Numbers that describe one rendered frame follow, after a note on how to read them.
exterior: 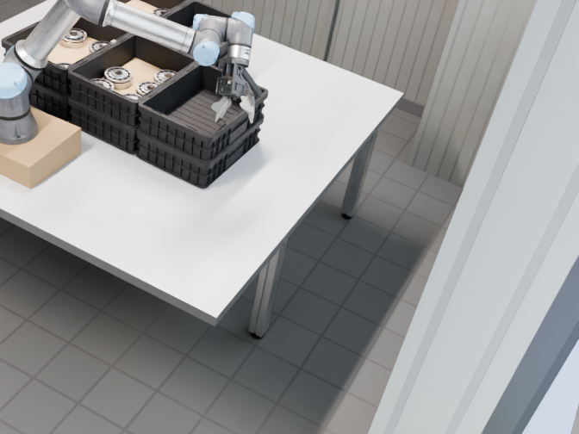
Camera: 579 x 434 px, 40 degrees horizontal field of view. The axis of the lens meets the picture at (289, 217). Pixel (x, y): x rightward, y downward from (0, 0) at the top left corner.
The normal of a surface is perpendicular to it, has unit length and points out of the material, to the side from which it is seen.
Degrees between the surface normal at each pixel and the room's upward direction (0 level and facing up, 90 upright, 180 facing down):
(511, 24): 90
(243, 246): 0
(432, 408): 90
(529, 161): 90
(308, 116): 0
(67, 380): 0
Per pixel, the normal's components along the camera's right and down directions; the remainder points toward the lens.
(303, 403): 0.16, -0.75
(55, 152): 0.88, 0.40
